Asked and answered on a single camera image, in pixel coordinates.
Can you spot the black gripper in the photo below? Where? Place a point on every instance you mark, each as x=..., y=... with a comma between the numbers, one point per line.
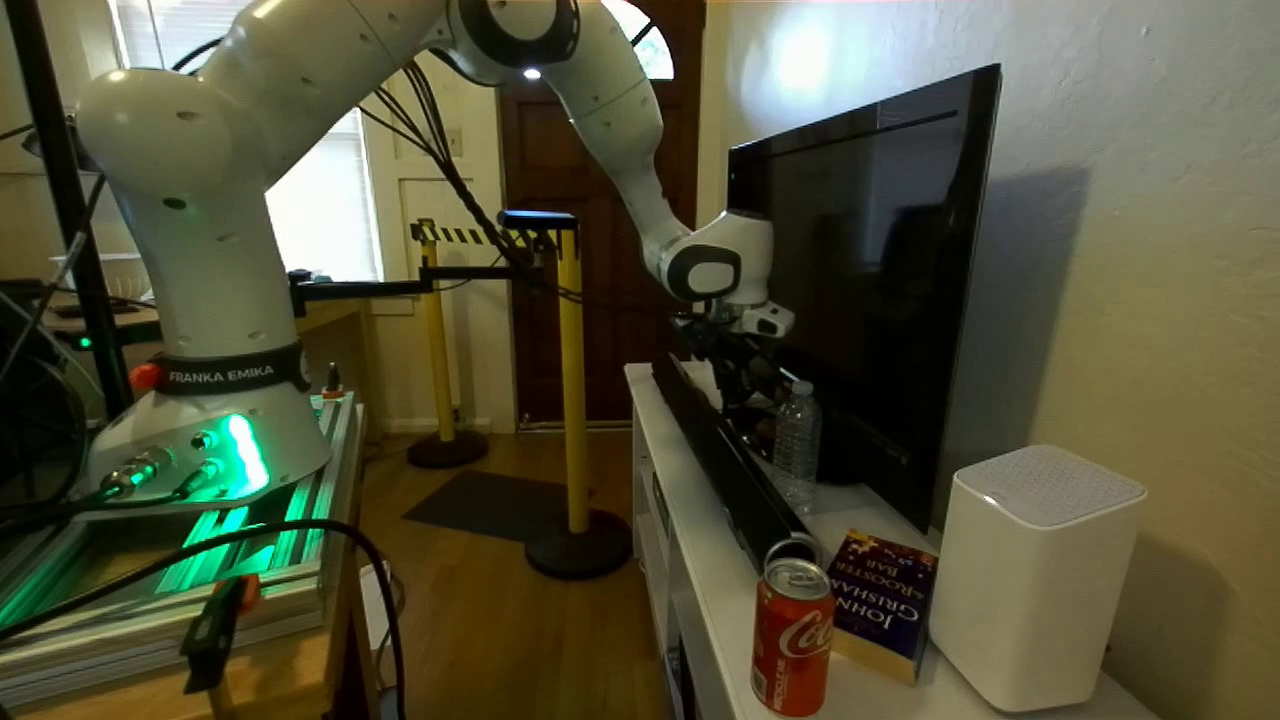
x=727, y=362

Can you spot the metal robot base platform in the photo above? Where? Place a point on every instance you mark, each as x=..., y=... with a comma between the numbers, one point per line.
x=110, y=598

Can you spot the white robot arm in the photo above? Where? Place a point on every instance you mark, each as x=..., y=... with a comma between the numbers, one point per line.
x=194, y=155

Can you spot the clear plastic water bottle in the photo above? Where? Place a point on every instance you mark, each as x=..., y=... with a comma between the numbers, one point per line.
x=796, y=434

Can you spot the long black soundbar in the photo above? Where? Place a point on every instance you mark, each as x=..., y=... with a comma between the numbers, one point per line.
x=757, y=512

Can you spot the white tv console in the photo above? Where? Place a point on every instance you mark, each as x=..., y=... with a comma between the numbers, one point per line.
x=701, y=594

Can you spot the black flat screen television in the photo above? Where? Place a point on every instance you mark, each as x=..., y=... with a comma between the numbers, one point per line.
x=872, y=223

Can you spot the blue paperback book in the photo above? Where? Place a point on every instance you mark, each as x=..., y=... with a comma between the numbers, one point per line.
x=881, y=606

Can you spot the red cola can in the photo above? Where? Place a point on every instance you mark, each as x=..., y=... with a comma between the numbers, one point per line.
x=792, y=628

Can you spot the dark floor mat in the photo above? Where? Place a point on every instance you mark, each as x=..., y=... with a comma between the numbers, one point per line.
x=493, y=504

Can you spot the dark wooden door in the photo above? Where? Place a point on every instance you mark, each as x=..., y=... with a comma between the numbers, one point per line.
x=547, y=164

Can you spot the orange black clamp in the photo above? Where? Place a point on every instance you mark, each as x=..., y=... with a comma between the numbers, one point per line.
x=213, y=634

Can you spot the black vertical pole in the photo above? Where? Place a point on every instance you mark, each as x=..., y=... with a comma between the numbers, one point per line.
x=74, y=211

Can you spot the near yellow stanchion post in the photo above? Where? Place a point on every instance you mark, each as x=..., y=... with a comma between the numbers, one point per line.
x=590, y=540

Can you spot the yellow stanchion post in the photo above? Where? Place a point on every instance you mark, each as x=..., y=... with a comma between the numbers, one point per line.
x=590, y=540
x=451, y=447

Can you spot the far yellow stanchion post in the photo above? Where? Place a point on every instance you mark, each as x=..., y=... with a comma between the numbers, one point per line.
x=451, y=447

